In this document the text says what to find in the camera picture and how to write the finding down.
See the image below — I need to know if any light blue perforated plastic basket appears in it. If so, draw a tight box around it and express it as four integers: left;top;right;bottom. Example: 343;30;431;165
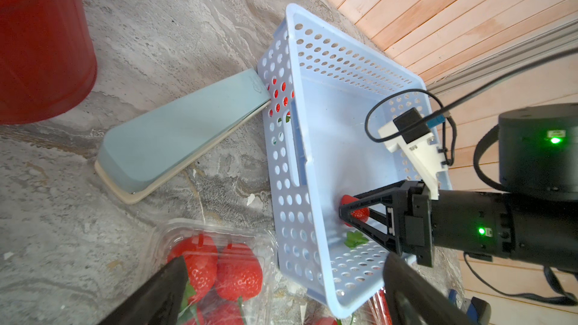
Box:
257;4;431;318

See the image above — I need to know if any red metal pencil bucket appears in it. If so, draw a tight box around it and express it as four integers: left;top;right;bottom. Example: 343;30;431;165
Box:
1;0;98;125

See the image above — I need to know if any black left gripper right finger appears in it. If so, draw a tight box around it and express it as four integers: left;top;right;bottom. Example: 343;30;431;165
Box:
382;253;472;324

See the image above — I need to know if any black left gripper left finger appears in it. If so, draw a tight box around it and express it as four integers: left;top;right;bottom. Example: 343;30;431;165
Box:
99;257;189;325

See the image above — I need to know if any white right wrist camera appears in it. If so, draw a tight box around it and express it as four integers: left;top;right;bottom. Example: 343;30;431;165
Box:
384;124;449;200

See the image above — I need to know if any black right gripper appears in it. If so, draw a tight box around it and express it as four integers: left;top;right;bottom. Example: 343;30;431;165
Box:
339;181;577;272

